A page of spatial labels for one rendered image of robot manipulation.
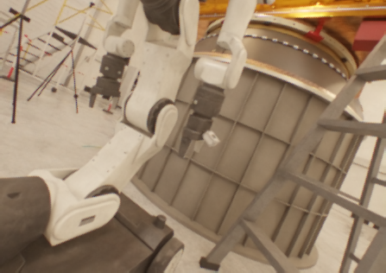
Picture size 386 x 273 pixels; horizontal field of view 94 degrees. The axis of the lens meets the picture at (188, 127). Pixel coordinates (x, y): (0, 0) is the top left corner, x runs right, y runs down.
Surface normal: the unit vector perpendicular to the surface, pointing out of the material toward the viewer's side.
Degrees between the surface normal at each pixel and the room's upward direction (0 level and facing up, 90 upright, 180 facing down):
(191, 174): 90
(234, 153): 90
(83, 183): 46
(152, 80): 100
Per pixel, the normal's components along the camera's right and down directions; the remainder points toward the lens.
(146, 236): 0.00, -0.76
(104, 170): -0.14, -0.59
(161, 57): -0.46, 0.00
